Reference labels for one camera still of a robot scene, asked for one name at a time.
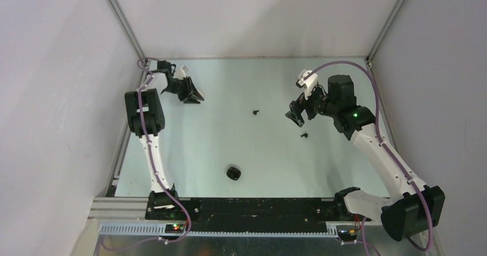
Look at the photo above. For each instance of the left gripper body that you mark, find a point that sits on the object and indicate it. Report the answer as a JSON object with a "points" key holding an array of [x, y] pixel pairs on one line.
{"points": [[181, 88]]}

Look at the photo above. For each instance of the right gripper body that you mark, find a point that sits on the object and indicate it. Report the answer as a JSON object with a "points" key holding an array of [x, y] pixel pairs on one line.
{"points": [[317, 103]]}

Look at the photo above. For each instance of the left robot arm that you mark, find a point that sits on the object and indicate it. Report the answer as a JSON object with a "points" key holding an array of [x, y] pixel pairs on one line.
{"points": [[147, 121]]}

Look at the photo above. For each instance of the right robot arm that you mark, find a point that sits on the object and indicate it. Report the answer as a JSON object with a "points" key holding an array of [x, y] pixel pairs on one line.
{"points": [[412, 206]]}

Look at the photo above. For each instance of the black earbud charging case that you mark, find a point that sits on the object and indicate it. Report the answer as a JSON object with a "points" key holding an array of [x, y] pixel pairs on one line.
{"points": [[233, 173]]}

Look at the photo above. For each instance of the right controller board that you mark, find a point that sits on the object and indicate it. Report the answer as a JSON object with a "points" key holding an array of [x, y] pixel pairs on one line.
{"points": [[347, 237]]}

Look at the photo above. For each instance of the controller board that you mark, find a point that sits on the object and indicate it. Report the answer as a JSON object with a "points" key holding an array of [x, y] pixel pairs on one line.
{"points": [[175, 228], [347, 237]]}

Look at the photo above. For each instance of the left controller board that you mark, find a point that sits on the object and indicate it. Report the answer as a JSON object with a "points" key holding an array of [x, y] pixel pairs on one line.
{"points": [[175, 228]]}

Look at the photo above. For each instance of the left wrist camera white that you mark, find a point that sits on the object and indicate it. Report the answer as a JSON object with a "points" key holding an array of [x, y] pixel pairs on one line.
{"points": [[180, 72]]}

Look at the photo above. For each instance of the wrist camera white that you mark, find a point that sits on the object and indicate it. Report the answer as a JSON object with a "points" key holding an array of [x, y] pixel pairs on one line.
{"points": [[180, 72], [307, 81]]}

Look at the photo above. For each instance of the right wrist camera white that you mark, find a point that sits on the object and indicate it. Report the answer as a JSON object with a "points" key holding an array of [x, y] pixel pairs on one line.
{"points": [[307, 81]]}

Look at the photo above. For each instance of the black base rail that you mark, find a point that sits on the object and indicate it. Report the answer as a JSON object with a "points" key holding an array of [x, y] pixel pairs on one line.
{"points": [[251, 215]]}

